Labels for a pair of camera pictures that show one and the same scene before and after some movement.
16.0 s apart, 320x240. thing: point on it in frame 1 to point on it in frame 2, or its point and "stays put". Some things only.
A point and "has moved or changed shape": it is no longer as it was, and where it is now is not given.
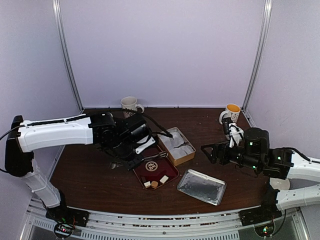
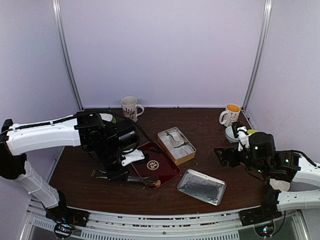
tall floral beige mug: [130, 102] stays put
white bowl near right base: [282, 184] stays put
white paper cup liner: [186, 149] stays put
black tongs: [138, 160] to [148, 180]
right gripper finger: [213, 145] to [218, 151]
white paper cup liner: [177, 152] stays put
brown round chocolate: [154, 184] has moved or changed shape
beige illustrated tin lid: [203, 186] stays put
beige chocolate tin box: [179, 149] stays put
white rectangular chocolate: [164, 179] to [185, 150]
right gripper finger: [212, 158] to [224, 162]
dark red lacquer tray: [154, 172] stays put
